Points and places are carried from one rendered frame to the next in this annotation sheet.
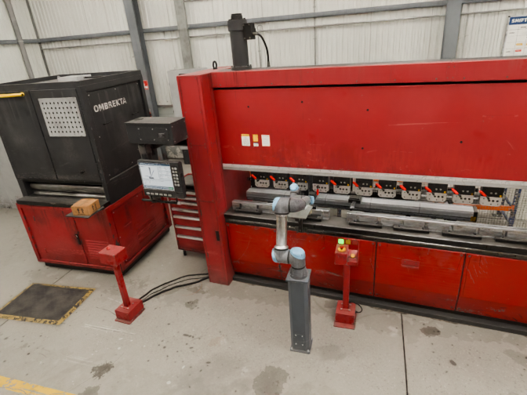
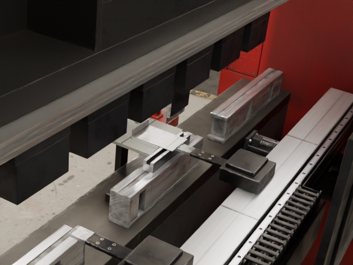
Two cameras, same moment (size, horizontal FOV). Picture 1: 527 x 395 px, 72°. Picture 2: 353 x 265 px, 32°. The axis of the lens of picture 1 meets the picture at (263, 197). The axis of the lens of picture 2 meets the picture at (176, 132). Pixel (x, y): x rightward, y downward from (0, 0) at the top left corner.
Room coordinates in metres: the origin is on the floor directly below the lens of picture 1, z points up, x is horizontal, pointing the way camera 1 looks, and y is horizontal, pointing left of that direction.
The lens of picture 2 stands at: (3.37, -1.86, 1.82)
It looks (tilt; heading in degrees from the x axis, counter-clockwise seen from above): 28 degrees down; 93
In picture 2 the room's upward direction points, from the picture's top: 7 degrees clockwise
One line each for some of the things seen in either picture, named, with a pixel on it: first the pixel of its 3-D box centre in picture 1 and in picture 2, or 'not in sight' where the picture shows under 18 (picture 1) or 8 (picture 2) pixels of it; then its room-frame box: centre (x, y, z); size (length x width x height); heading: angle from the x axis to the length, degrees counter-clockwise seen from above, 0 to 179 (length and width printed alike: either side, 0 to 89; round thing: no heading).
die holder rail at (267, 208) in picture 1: (254, 206); (248, 102); (3.50, 0.10, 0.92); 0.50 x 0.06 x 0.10; 67
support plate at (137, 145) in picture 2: (299, 211); (126, 128); (3.15, -0.34, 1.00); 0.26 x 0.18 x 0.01; 157
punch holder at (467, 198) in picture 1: (463, 192); not in sight; (2.73, -1.66, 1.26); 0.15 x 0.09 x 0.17; 67
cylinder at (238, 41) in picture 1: (247, 41); not in sight; (3.61, 0.03, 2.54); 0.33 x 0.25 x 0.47; 67
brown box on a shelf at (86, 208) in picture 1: (83, 207); not in sight; (3.58, 1.93, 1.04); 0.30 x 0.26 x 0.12; 72
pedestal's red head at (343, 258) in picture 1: (347, 251); not in sight; (2.76, -0.71, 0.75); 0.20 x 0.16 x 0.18; 71
